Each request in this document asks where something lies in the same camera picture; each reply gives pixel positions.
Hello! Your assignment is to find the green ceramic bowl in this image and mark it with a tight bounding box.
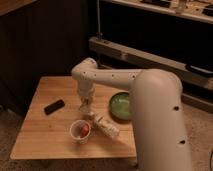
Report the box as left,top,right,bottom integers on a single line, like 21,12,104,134
109,92,131,120

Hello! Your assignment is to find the black rectangular bar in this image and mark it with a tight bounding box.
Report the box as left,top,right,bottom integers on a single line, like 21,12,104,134
44,99,65,115

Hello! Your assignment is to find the white tube bottle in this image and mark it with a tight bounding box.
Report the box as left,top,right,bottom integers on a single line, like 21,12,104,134
88,112,120,139

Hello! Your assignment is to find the red fruit in cup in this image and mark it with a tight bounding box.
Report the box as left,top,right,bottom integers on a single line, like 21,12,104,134
81,125,89,137

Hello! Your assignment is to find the dark wooden cabinet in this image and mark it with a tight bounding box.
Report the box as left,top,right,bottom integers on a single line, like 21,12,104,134
0,0,87,115

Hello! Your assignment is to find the white paper cup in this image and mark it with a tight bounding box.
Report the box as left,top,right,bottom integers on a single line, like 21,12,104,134
69,120,91,144

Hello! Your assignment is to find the metal shelf unit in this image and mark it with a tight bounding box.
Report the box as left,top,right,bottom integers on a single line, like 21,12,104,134
88,0,213,113

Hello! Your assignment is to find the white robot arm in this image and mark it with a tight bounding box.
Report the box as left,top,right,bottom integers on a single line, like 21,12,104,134
71,58,193,171

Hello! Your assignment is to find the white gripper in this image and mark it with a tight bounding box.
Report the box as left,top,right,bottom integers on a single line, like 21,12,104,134
77,80,95,108

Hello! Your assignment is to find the wooden table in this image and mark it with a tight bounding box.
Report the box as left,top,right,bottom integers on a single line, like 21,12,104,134
11,76,136,159

